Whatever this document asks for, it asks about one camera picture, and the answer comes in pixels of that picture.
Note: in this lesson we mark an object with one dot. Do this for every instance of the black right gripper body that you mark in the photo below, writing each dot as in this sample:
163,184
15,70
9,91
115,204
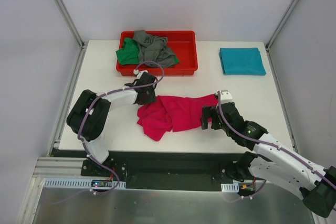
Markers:
212,116

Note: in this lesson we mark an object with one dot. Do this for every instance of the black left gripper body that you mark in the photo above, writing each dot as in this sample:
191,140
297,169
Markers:
146,97

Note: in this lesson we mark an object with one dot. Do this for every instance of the magenta t shirt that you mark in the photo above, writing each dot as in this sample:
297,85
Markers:
171,113

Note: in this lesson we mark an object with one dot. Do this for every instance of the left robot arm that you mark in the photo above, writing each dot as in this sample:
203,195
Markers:
88,116

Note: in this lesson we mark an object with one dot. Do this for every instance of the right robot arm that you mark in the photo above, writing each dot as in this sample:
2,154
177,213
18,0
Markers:
269,160

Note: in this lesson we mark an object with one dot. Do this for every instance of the green t shirt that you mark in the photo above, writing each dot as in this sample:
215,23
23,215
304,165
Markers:
128,54

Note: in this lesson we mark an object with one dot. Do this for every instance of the grey t shirt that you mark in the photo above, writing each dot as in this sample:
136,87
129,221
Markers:
155,48

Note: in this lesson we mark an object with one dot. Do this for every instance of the folded teal t shirt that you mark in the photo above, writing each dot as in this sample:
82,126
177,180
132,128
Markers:
241,61

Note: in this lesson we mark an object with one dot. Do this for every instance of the red plastic bin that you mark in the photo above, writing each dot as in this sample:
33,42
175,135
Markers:
183,44

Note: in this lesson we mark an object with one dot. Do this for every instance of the right white cable duct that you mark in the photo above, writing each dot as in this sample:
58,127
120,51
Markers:
230,188

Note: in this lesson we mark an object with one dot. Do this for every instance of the white cable duct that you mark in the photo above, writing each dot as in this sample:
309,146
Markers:
72,183
230,188

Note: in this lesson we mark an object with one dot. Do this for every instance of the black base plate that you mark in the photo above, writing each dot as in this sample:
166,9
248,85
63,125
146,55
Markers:
161,171

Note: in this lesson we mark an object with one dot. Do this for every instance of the aluminium front rail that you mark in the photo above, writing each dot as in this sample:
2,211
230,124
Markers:
61,167

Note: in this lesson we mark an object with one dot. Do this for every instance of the left aluminium frame post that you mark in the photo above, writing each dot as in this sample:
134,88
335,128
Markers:
70,23

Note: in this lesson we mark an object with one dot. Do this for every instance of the aluminium frame post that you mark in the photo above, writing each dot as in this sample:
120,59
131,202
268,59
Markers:
285,17
70,23

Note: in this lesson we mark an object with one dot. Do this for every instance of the left white cable duct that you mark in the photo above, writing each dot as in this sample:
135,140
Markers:
72,183

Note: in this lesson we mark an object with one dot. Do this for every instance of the right aluminium frame post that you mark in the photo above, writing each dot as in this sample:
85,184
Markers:
285,17

